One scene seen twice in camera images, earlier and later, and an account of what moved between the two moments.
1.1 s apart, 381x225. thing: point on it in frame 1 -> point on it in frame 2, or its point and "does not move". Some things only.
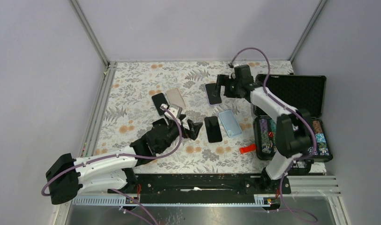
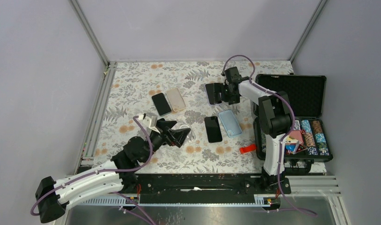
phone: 213,93 does not move
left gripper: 194,127 -> 178,136
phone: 230,122 does not move
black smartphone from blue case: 213,129 does not move
